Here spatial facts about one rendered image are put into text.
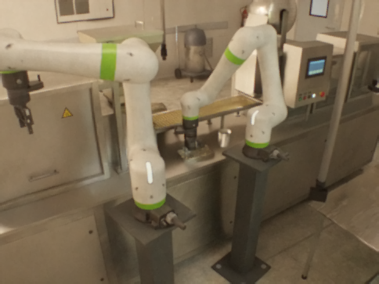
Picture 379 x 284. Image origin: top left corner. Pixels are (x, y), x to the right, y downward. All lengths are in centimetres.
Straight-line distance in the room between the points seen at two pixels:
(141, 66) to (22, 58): 34
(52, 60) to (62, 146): 72
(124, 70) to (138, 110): 28
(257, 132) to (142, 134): 62
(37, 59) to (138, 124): 46
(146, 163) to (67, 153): 61
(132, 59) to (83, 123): 70
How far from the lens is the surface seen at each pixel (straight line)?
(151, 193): 119
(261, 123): 160
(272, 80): 171
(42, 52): 100
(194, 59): 582
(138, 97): 120
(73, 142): 164
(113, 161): 184
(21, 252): 169
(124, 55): 99
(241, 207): 191
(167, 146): 202
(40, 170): 167
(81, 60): 99
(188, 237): 210
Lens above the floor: 177
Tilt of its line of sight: 28 degrees down
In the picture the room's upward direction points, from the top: straight up
